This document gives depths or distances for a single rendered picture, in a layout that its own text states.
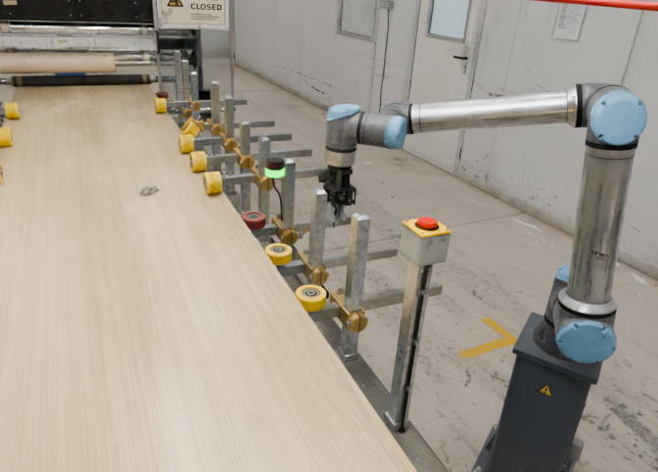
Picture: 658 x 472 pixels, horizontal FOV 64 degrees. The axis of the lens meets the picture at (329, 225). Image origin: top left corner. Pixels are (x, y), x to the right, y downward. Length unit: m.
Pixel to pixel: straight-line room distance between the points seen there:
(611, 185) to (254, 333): 0.93
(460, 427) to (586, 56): 2.77
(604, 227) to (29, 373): 1.35
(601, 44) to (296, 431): 3.55
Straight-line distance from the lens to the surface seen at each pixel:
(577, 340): 1.62
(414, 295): 1.09
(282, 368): 1.15
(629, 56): 4.03
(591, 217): 1.49
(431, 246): 1.03
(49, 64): 3.86
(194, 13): 3.86
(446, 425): 2.38
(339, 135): 1.48
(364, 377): 1.45
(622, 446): 2.60
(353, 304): 1.38
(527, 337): 1.91
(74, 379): 1.19
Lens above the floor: 1.65
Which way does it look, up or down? 25 degrees down
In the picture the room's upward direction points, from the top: 4 degrees clockwise
